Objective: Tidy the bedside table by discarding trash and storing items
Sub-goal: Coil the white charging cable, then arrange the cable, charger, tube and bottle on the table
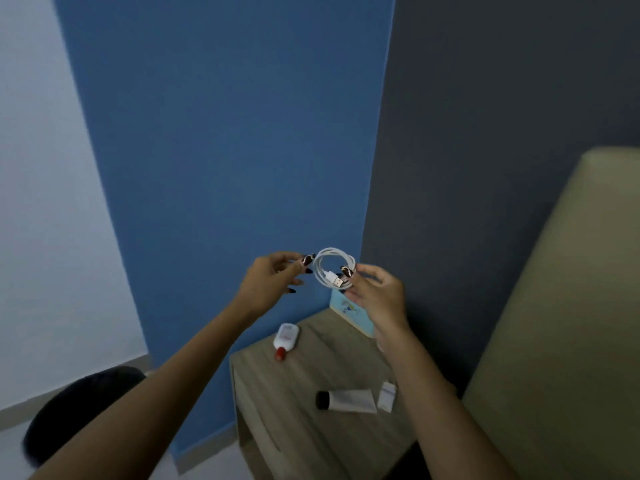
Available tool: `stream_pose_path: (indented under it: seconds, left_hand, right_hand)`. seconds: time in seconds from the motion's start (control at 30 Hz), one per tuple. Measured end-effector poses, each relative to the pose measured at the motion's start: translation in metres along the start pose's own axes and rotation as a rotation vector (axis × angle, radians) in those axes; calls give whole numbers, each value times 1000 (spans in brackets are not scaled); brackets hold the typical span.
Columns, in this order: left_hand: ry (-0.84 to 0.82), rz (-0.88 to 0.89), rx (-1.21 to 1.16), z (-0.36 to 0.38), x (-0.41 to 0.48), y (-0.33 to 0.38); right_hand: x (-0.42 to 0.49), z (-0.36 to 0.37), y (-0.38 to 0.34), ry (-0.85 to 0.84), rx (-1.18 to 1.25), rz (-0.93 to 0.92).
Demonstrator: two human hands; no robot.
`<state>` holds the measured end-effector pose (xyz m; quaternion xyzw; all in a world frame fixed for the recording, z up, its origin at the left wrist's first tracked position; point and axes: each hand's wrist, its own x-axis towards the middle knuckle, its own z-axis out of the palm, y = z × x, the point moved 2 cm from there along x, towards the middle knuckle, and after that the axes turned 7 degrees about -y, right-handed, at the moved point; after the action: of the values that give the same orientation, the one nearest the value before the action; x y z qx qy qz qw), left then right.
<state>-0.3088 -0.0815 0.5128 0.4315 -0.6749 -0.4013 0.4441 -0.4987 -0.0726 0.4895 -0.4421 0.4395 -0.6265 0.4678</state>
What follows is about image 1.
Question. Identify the person's right hand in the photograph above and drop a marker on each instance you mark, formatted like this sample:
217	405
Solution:
380	299

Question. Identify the person's left hand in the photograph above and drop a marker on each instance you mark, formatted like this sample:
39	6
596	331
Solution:
267	284

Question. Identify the white bottle with red cap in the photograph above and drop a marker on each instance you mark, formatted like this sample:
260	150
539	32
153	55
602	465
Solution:
286	337

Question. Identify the white tube with black cap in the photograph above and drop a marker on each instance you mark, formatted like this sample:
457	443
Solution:
350	400

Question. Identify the black lined trash bin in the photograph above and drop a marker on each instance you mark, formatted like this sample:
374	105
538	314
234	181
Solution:
70	409

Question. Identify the person's right forearm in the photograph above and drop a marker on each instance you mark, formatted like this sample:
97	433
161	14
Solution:
440	409

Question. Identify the person's left forearm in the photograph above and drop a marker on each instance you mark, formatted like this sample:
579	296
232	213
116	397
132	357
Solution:
150	394

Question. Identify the wooden nightstand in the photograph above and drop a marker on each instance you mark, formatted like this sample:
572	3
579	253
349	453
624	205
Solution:
310	424

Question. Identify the light blue tissue box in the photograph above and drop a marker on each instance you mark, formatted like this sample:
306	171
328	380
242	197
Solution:
352	312

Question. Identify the white charger adapter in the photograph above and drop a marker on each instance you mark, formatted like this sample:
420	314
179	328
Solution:
386	396

